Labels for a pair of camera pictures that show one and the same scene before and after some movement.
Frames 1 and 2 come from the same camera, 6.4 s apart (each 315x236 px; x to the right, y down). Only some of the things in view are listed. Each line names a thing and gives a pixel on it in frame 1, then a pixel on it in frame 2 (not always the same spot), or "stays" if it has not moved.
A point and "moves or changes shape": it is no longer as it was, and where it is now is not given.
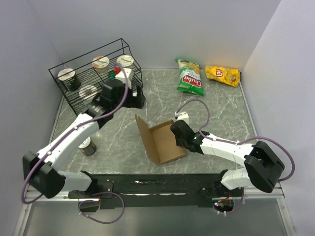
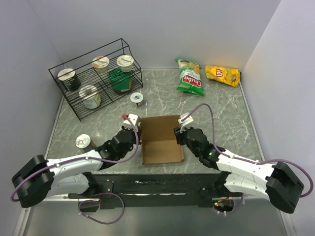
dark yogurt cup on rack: [71, 80] stays
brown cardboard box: [161, 142] moves or changes shape
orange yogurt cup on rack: [101, 63] stays
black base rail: [143, 191] stays
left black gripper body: [131, 101] to [121, 155]
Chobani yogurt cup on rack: [126, 61] stays
